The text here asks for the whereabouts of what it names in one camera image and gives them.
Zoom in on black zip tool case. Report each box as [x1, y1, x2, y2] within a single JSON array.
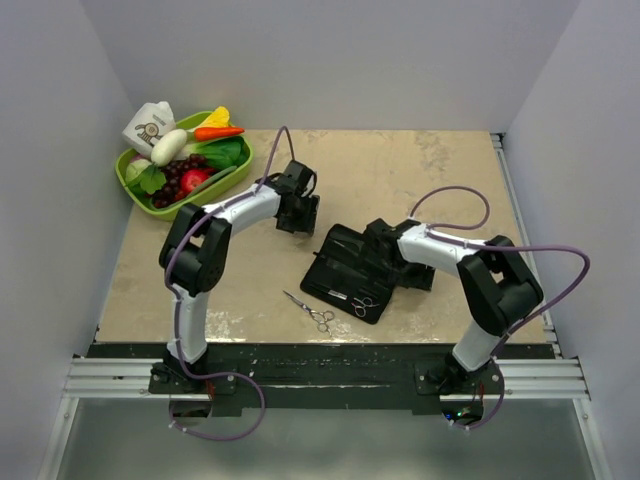
[[300, 224, 395, 325]]

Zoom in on silver thinning scissors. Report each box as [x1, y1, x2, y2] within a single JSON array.
[[314, 284, 382, 319]]

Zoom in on silver straight hair scissors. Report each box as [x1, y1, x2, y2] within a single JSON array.
[[284, 291, 335, 335]]

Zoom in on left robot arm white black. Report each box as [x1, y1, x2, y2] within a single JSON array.
[[151, 160, 320, 392]]

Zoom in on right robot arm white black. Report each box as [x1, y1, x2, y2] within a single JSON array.
[[364, 219, 543, 393]]

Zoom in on red toy fruit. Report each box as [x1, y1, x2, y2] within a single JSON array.
[[180, 169, 209, 194]]

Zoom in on green plastic tray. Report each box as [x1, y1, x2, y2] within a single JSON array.
[[115, 101, 253, 220]]

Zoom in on yellow toy pepper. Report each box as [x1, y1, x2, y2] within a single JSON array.
[[199, 106, 231, 128]]

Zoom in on orange toy carrot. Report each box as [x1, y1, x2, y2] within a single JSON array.
[[193, 126, 245, 142]]

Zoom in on purple toy grapes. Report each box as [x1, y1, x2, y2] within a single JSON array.
[[151, 154, 206, 209]]

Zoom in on white toy radish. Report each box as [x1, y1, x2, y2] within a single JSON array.
[[150, 129, 188, 167]]

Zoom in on green toy leafy vegetable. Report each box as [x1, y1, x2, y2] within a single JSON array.
[[125, 158, 166, 195]]

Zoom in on white paper bag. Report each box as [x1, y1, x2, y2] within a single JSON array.
[[122, 101, 176, 158]]

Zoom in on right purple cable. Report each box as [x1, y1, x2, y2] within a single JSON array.
[[408, 185, 592, 431]]

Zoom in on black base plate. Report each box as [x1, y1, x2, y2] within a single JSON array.
[[85, 343, 554, 417]]

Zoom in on aluminium frame rail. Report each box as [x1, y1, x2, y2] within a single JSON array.
[[37, 357, 156, 480]]

